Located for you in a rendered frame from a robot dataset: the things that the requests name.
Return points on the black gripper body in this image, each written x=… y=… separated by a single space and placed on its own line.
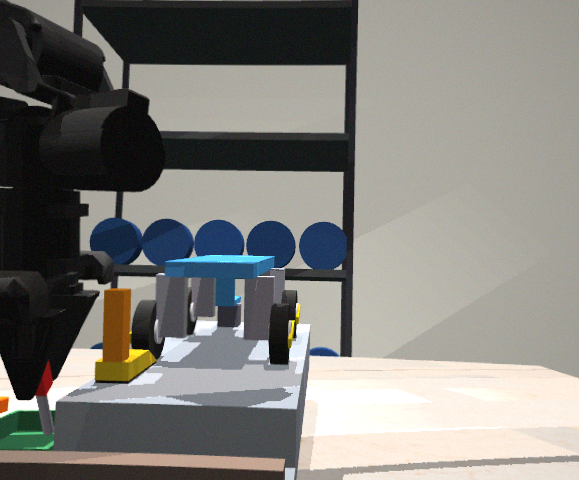
x=40 y=256

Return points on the green tray floor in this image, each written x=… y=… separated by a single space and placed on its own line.
x=26 y=438

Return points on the small blue-topped trolley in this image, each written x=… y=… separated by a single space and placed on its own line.
x=270 y=312

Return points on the red-headed metal pin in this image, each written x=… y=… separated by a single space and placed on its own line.
x=43 y=401

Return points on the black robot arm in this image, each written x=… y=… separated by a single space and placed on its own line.
x=93 y=137

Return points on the green tray rim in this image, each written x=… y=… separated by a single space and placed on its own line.
x=19 y=420

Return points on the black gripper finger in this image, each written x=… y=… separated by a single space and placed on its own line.
x=77 y=307
x=25 y=349

